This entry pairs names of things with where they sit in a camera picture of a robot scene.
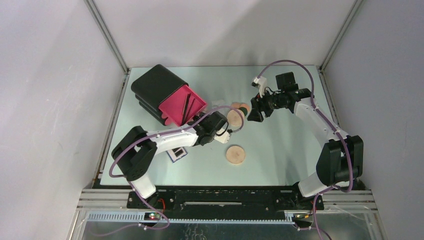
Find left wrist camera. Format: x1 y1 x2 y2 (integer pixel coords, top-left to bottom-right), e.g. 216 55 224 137
214 128 232 144

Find clear bag of clips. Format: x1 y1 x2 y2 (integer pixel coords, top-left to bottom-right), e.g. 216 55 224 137
210 99 226 109

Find black mascara wand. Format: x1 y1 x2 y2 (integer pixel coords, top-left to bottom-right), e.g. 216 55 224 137
184 98 195 123

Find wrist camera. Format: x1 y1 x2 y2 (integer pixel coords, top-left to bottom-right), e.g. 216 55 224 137
214 128 232 144
251 76 268 98

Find dark green round sponge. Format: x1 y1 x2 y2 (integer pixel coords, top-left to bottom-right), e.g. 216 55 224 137
239 107 249 117

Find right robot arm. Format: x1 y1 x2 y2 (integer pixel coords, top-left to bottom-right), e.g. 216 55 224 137
247 72 364 209

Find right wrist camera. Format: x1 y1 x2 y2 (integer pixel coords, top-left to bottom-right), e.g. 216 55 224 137
251 76 268 98

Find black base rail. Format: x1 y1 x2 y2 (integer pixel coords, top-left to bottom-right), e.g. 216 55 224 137
146 185 324 221

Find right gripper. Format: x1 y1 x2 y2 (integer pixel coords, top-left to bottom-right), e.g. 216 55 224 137
247 87 285 123

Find bob pin card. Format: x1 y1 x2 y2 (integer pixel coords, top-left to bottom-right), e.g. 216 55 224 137
166 147 188 163

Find black pink drawer organizer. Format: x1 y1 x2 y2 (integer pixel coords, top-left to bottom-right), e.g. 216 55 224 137
130 64 188 125

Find large beige sponge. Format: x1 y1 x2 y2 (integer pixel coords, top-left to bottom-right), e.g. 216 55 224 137
226 109 245 127

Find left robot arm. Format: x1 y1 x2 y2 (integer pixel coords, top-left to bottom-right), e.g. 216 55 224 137
109 111 228 208

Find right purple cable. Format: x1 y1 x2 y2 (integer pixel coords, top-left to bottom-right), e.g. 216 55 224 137
256 59 355 240

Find orange round sponge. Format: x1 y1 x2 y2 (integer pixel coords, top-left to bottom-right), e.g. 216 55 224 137
230 102 241 110
239 103 251 112

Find beige round sponge lower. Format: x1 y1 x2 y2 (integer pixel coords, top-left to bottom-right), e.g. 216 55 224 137
225 145 246 165

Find black thin brush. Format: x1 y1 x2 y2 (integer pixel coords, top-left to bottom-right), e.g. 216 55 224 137
181 93 191 125

